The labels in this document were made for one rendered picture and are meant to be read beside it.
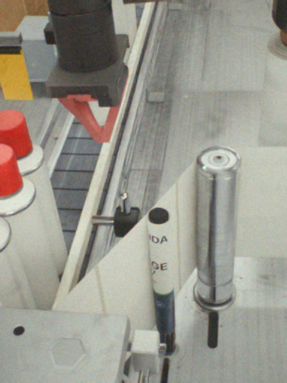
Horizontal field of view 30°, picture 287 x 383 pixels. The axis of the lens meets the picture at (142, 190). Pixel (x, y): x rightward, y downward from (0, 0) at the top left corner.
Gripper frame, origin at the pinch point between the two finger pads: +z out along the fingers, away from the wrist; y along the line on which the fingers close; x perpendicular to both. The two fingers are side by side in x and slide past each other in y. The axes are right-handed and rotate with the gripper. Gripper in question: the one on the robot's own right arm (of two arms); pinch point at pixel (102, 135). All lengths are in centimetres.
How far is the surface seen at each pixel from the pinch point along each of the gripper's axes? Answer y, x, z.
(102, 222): -2.7, 0.9, 10.7
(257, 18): 69, -20, 18
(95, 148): 15.1, 5.5, 13.2
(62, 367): -35.0, -6.2, -12.7
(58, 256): -8.7, 4.7, 10.0
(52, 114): 11.5, 9.4, 4.9
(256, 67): 48, -19, 18
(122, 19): 38.0, 3.8, 3.8
